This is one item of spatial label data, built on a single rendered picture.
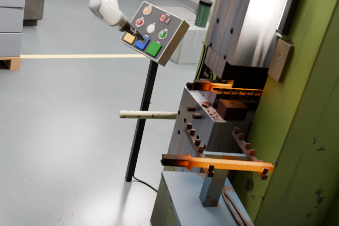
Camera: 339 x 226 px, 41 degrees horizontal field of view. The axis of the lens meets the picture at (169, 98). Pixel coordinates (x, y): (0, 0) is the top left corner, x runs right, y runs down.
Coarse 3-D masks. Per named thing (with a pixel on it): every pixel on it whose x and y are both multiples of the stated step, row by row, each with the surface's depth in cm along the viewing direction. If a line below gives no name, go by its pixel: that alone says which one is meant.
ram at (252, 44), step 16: (224, 0) 220; (240, 0) 207; (256, 0) 201; (272, 0) 204; (224, 16) 219; (240, 16) 207; (256, 16) 205; (272, 16) 208; (208, 32) 234; (224, 32) 219; (240, 32) 206; (256, 32) 209; (272, 32) 212; (224, 48) 218; (240, 48) 210; (256, 48) 213; (272, 48) 216; (240, 64) 214; (256, 64) 217
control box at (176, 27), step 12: (156, 12) 267; (132, 24) 273; (144, 24) 268; (156, 24) 264; (168, 24) 259; (180, 24) 255; (156, 36) 261; (168, 36) 257; (180, 36) 260; (132, 48) 275; (144, 48) 263; (168, 48) 257; (156, 60) 256
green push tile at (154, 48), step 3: (153, 42) 260; (150, 45) 260; (153, 45) 259; (156, 45) 258; (159, 45) 257; (150, 48) 259; (153, 48) 258; (156, 48) 257; (159, 48) 257; (147, 51) 260; (150, 51) 259; (153, 51) 258; (156, 51) 257; (150, 54) 260; (153, 54) 257; (156, 54) 257
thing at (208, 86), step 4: (196, 80) 226; (200, 80) 227; (196, 84) 225; (200, 84) 226; (204, 84) 227; (208, 84) 228; (212, 84) 229; (216, 84) 230; (220, 84) 232; (224, 84) 233; (192, 88) 226; (196, 88) 227; (200, 88) 227; (204, 88) 228; (208, 88) 228
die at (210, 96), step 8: (208, 80) 241; (216, 80) 244; (224, 80) 246; (216, 88) 228; (224, 88) 230; (232, 88) 232; (208, 96) 231; (216, 96) 224; (224, 96) 226; (232, 96) 228; (240, 96) 230; (248, 96) 231; (256, 96) 233
